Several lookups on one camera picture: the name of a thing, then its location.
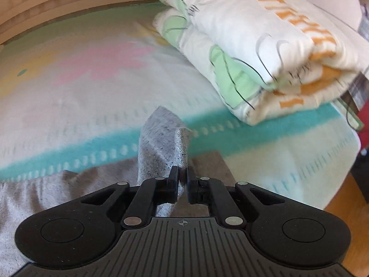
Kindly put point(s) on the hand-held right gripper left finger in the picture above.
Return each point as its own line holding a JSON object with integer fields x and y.
{"x": 174, "y": 182}

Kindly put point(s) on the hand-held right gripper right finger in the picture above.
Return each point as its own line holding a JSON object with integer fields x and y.
{"x": 190, "y": 185}

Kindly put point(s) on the grey speckled pants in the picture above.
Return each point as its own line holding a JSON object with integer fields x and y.
{"x": 158, "y": 141}

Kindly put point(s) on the floral bed blanket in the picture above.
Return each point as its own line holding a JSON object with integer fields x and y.
{"x": 86, "y": 98}

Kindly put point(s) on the folded white printed quilt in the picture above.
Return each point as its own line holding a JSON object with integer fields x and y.
{"x": 245, "y": 26}

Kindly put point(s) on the grey plaid cloth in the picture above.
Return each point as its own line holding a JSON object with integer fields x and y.
{"x": 359, "y": 92}

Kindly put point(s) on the pale wooden bed frame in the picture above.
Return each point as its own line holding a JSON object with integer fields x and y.
{"x": 57, "y": 8}

